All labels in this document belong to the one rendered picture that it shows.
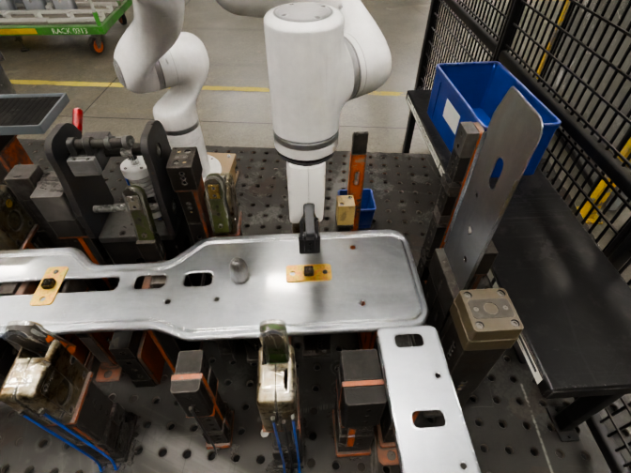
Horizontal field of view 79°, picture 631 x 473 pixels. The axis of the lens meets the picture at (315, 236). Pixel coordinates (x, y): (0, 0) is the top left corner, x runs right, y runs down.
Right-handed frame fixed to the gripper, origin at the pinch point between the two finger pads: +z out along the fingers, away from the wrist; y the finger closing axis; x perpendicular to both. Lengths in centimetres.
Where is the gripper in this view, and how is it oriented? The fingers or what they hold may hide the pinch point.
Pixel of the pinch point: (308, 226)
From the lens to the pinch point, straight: 62.5
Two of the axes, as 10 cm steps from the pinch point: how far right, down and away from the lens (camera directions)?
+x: 10.0, -0.5, 0.4
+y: 0.6, 7.3, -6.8
